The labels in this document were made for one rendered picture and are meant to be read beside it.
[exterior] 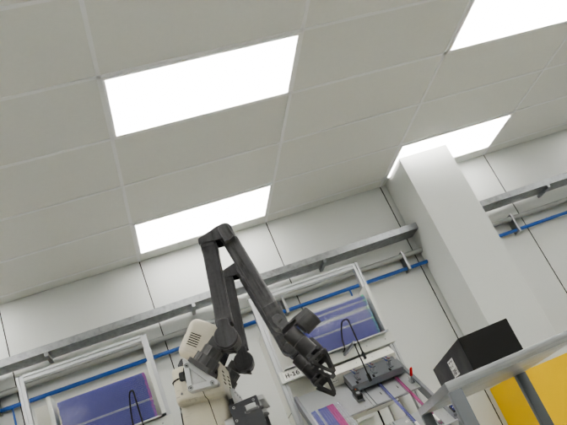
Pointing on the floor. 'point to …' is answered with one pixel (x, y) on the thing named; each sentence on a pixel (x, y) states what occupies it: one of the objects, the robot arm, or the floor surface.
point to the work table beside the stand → (496, 370)
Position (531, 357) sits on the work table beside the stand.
